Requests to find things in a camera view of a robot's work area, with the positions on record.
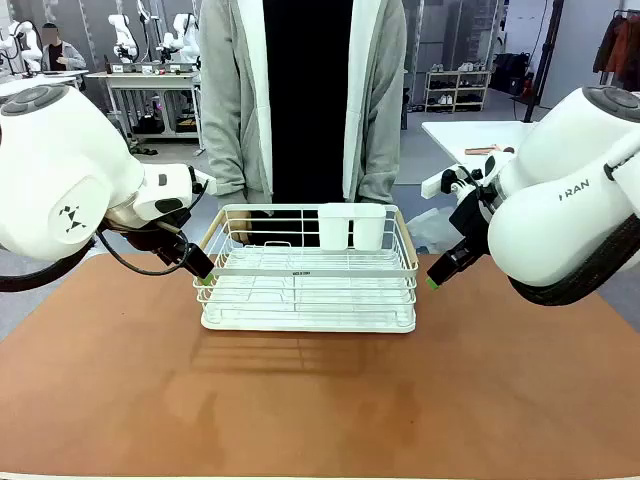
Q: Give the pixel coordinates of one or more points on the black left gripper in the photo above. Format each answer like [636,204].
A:
[170,245]

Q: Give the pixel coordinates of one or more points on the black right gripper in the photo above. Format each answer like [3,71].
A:
[472,220]

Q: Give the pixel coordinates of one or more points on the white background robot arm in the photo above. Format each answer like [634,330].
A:
[187,35]
[27,40]
[121,32]

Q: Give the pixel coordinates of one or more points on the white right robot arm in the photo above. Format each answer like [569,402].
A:
[550,150]

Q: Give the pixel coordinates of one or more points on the person's left forearm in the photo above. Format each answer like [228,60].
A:
[380,150]

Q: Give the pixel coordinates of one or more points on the person's right forearm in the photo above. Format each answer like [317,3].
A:
[225,150]

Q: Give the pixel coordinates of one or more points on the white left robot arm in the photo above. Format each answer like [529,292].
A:
[50,150]

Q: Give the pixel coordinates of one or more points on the person's right hand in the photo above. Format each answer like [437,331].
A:
[242,227]

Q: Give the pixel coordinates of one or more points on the clear plastic bag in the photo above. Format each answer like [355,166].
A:
[425,230]

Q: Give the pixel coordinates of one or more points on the white plastic cutlery holder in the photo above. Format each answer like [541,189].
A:
[350,225]

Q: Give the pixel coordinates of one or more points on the black braided right arm sleeve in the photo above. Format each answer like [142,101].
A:
[575,290]

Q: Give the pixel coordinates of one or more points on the black braided arm sleeve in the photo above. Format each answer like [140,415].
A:
[40,280]
[575,290]

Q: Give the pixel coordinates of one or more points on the white side table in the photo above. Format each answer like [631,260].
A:
[470,132]

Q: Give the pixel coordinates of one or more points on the black braided left arm sleeve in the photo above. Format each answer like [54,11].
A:
[40,280]

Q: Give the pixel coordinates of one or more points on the wooden shoe rack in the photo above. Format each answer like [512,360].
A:
[457,90]

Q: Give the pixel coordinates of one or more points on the white-framed workbench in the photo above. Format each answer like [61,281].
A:
[145,80]

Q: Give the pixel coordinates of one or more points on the person in grey cardigan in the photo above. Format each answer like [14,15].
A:
[305,100]

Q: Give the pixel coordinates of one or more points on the black bags pile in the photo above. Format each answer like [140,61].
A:
[510,70]

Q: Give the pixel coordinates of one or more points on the black pole stand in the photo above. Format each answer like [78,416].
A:
[545,55]

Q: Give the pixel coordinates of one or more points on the white background desk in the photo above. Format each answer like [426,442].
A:
[50,76]

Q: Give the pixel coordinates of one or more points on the seated person in grey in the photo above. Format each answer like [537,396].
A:
[60,55]

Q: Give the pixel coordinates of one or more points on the hanging clothes on rack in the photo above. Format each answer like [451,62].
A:
[622,50]

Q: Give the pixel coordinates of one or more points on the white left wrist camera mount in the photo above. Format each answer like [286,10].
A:
[205,182]

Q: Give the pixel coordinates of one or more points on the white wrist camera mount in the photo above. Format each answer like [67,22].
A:
[205,182]
[435,185]

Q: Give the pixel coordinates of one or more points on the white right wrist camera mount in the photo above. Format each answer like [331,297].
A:
[435,185]

